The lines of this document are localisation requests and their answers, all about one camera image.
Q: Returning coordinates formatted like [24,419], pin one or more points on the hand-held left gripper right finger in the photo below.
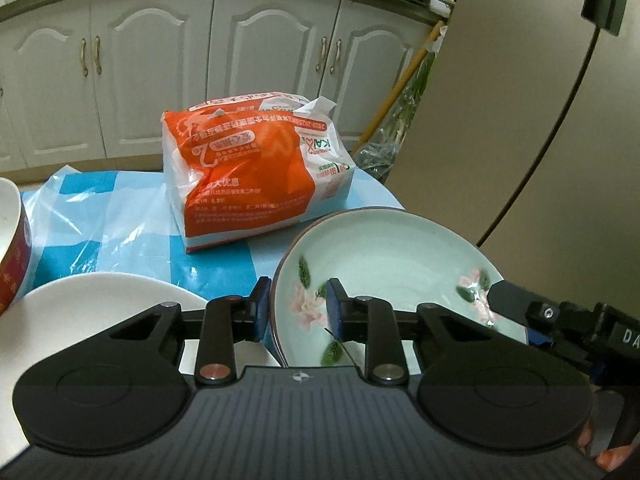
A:
[334,310]

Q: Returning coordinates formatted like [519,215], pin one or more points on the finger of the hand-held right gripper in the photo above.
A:
[515,302]
[537,337]

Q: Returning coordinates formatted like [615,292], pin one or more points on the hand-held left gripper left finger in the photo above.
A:
[260,306]

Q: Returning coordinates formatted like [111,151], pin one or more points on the green floral plate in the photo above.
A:
[390,260]

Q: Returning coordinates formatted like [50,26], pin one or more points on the person's right hand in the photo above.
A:
[617,460]

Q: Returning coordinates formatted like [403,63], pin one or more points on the orange tissue pack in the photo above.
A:
[250,185]

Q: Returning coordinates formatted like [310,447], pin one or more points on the blue checked plastic tablecloth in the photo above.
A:
[140,240]

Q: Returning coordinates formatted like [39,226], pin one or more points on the plain white plate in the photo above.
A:
[75,310]

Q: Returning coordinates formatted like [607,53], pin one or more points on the beige refrigerator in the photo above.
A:
[500,110]

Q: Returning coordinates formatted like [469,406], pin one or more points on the plastic bag of greens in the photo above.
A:
[400,127]

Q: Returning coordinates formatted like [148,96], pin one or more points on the wooden broom stick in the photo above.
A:
[400,87]

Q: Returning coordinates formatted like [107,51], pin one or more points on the white cabinet door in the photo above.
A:
[275,50]
[50,110]
[145,80]
[370,75]
[10,135]

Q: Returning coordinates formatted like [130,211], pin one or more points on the red and white bowl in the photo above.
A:
[15,260]

